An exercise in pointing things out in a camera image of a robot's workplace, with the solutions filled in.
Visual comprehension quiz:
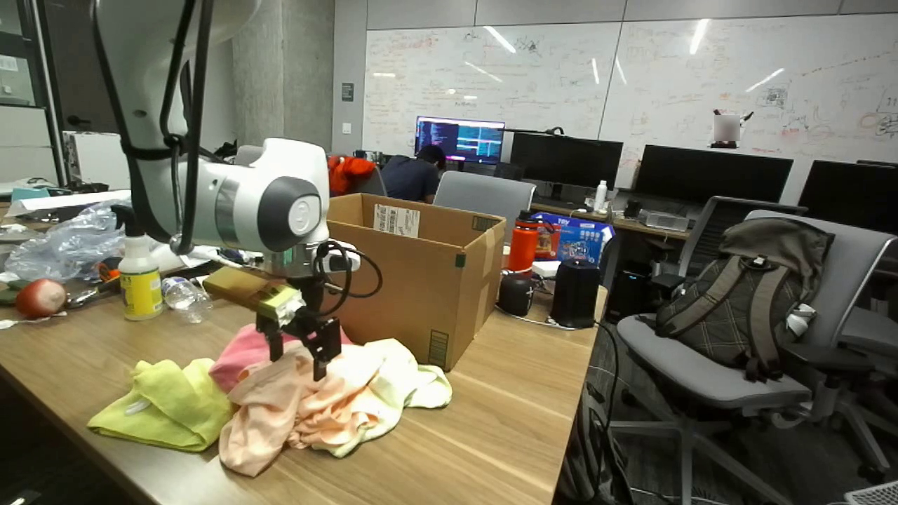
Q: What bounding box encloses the yellow-green towel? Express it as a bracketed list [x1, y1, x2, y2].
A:
[87, 357, 235, 458]

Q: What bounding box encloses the red apple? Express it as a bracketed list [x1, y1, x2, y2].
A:
[14, 279, 71, 319]

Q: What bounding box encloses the white box appliance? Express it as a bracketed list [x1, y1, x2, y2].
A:
[61, 130, 134, 192]

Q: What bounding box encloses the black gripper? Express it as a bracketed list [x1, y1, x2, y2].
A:
[254, 269, 346, 385]

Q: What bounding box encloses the pink t-shirt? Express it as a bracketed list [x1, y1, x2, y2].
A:
[207, 319, 353, 395]

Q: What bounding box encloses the peach t-shirt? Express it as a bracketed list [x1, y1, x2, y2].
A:
[217, 345, 418, 479]

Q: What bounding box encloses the blue printed carton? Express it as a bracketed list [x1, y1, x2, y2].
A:
[531, 207, 614, 266]

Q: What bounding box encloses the small clear plastic bottle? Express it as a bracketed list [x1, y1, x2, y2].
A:
[159, 276, 213, 326]

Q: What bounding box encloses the pale cream towel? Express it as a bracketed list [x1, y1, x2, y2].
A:
[362, 336, 454, 416]

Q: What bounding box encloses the lit computer monitor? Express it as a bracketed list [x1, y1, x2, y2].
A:
[413, 114, 507, 173]

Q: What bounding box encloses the red orange jacket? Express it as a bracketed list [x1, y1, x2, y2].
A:
[325, 152, 381, 200]

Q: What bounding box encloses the black computer monitor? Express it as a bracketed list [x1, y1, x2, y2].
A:
[798, 157, 898, 237]
[631, 144, 798, 213]
[507, 130, 625, 192]

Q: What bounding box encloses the black speaker box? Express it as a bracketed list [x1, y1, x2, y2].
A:
[551, 258, 603, 329]

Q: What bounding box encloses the clear crumpled plastic bag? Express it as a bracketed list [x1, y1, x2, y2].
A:
[2, 201, 129, 284]

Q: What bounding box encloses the seated person in dark shirt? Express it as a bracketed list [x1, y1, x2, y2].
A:
[377, 140, 453, 204]

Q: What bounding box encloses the small black box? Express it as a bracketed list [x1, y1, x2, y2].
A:
[498, 272, 534, 316]

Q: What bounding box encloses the black cable bundle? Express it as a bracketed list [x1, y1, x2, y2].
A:
[558, 319, 639, 505]

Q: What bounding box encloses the brown cardboard box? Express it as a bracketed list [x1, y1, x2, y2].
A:
[321, 192, 507, 374]

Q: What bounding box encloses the white wall whiteboard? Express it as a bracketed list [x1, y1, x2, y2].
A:
[362, 18, 898, 162]

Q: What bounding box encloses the llama plush toy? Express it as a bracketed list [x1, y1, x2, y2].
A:
[711, 106, 756, 152]

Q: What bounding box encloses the black arm cable harness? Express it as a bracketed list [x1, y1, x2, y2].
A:
[87, 0, 218, 256]

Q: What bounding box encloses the olive grey backpack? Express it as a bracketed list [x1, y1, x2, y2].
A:
[655, 217, 837, 381]

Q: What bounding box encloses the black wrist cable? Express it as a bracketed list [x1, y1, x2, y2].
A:
[317, 237, 387, 316]

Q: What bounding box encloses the orange water bottle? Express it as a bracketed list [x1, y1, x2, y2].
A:
[506, 220, 543, 276]

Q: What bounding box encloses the grey office chair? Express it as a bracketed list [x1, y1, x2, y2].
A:
[430, 168, 540, 232]
[611, 207, 898, 505]

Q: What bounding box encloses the spray bottle with yellow label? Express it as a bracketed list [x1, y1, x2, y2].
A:
[119, 232, 167, 322]

